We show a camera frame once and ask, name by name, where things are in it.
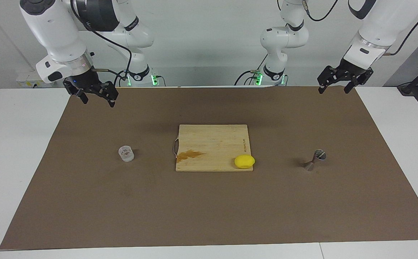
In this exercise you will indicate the yellow lemon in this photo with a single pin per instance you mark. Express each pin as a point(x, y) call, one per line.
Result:
point(244, 162)

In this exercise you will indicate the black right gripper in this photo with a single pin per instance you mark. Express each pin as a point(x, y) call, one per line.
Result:
point(85, 82)

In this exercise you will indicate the small clear glass cup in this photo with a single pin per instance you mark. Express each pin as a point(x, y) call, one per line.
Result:
point(126, 154)

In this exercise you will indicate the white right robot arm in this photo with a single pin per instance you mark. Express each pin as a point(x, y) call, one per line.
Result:
point(58, 32)

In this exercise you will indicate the brown table mat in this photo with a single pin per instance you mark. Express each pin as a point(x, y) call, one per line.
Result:
point(122, 208)

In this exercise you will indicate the wooden cutting board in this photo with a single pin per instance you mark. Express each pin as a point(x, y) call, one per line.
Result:
point(216, 144)

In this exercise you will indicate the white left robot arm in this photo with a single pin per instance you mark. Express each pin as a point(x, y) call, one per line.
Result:
point(377, 25)

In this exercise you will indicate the white socket box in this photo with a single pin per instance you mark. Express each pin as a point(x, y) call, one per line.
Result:
point(29, 79)

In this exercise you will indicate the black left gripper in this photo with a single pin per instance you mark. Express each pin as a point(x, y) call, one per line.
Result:
point(349, 71)

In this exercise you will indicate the steel double jigger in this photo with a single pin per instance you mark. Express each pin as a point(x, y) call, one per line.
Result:
point(315, 160)

